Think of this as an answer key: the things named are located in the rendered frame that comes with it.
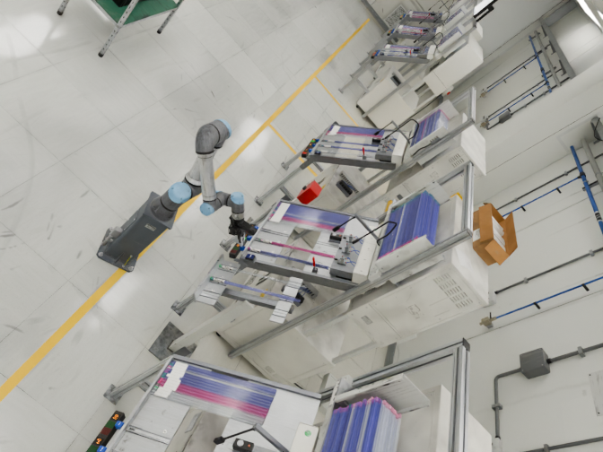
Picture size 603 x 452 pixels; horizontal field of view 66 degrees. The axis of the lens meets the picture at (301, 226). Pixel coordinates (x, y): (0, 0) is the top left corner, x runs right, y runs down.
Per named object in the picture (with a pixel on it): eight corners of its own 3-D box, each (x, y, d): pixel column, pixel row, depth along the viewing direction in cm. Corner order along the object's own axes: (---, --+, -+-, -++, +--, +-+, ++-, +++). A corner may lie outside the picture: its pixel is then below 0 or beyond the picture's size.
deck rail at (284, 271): (240, 265, 278) (239, 257, 275) (240, 263, 280) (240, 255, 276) (356, 293, 262) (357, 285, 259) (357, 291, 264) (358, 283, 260)
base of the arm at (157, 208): (146, 212, 265) (155, 204, 259) (153, 194, 275) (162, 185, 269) (170, 225, 272) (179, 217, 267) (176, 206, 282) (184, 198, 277)
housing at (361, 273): (350, 291, 265) (353, 272, 257) (366, 242, 304) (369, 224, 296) (363, 294, 264) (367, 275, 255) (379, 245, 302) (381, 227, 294)
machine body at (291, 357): (209, 333, 323) (266, 299, 288) (249, 271, 378) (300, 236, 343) (274, 391, 338) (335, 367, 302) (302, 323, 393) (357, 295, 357)
